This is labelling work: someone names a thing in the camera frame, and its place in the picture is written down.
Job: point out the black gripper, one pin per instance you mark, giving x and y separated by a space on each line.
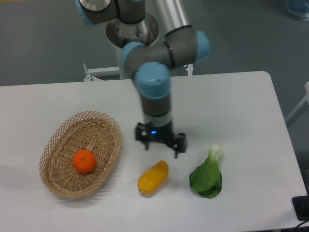
146 133

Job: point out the orange fruit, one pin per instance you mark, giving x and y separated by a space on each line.
84 161

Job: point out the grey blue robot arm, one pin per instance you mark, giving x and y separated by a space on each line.
146 62

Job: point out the woven wicker basket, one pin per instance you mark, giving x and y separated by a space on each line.
89 130

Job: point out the yellow mango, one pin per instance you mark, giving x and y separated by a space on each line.
153 178

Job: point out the green bok choy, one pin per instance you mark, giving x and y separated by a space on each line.
206 179

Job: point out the black device at edge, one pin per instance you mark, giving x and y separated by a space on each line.
301 207

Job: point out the blue object top right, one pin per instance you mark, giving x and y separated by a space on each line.
299 9

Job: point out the white bracket with bolt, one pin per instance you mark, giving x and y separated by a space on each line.
189 69

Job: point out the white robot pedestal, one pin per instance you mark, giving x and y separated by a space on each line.
113 70

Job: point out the white frame at right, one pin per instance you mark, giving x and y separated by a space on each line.
299 109

